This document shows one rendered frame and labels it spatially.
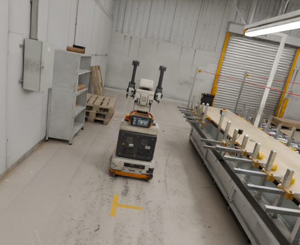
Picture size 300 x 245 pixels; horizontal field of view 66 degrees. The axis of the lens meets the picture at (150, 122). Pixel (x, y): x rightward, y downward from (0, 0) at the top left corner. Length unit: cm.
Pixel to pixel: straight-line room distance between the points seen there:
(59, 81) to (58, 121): 67
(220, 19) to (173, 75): 297
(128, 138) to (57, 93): 153
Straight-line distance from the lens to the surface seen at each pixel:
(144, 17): 1029
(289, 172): 201
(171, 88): 1035
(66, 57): 399
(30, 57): 320
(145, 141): 323
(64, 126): 420
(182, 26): 1042
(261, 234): 274
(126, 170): 333
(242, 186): 250
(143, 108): 348
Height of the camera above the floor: 171
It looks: 16 degrees down
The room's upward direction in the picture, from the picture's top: 11 degrees clockwise
